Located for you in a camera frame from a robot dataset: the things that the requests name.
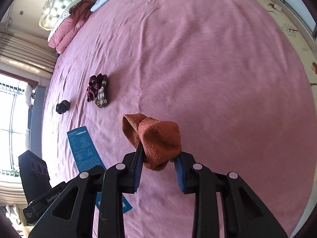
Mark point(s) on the beige curtain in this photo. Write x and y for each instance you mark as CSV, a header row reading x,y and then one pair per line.
x,y
24,52

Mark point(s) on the blue printed box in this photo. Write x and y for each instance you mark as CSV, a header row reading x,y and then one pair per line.
x,y
84,146

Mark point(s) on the dark grey board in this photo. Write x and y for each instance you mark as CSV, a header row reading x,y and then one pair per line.
x,y
38,119

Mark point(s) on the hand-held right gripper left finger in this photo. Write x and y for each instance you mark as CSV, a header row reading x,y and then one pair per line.
x,y
137,172

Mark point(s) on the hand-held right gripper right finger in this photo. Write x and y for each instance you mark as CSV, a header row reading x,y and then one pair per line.
x,y
178,176

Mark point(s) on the window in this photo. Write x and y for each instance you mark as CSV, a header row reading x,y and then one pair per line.
x,y
10,119

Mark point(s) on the pink bed sheet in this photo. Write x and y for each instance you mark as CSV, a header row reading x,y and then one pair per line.
x,y
198,67

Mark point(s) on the dark red sock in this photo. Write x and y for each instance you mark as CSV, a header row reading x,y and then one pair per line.
x,y
92,86

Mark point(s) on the folded pink quilt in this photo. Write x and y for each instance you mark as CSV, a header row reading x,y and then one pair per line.
x,y
71,27

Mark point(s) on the black sock ball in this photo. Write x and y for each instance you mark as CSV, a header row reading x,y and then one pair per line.
x,y
62,107

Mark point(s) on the brown printed sock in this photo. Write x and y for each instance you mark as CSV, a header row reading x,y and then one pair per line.
x,y
102,99

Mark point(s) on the rust brown sock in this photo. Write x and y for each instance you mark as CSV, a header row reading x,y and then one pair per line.
x,y
161,138

